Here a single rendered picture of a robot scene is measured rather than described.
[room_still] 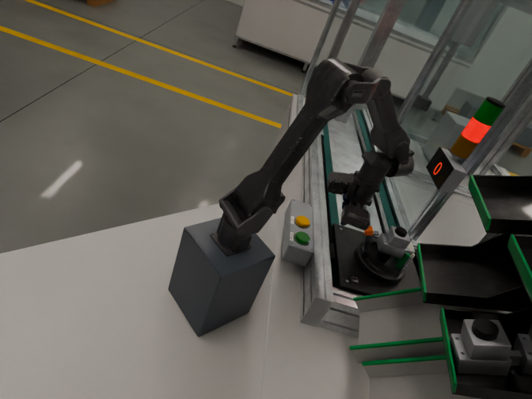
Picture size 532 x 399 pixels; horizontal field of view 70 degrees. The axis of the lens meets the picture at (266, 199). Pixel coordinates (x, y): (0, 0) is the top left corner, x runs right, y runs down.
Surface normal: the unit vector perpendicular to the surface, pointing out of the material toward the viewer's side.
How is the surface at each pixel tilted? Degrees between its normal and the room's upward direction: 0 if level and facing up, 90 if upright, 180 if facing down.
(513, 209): 25
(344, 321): 90
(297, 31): 90
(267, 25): 90
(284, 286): 0
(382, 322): 45
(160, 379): 0
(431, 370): 90
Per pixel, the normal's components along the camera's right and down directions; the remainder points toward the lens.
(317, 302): -0.08, 0.58
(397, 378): -0.43, -0.82
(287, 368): 0.31, -0.76
